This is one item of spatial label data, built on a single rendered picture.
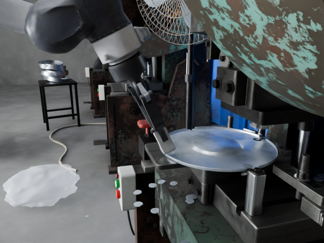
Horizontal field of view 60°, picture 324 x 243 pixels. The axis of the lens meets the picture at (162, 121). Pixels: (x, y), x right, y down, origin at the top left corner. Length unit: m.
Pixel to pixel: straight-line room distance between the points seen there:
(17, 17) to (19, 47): 6.68
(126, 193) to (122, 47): 0.54
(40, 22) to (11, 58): 6.86
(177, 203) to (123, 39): 0.42
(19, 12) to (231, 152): 0.54
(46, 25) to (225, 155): 0.45
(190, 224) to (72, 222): 1.24
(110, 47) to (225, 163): 0.34
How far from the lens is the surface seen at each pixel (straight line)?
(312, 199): 0.65
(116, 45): 0.54
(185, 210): 0.71
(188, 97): 1.59
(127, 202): 0.96
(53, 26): 0.53
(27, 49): 7.31
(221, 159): 0.65
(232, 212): 0.66
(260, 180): 0.58
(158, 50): 1.98
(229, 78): 0.67
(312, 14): 0.20
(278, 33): 0.23
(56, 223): 1.86
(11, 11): 0.66
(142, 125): 0.97
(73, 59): 7.22
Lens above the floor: 1.04
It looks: 16 degrees down
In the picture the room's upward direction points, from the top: straight up
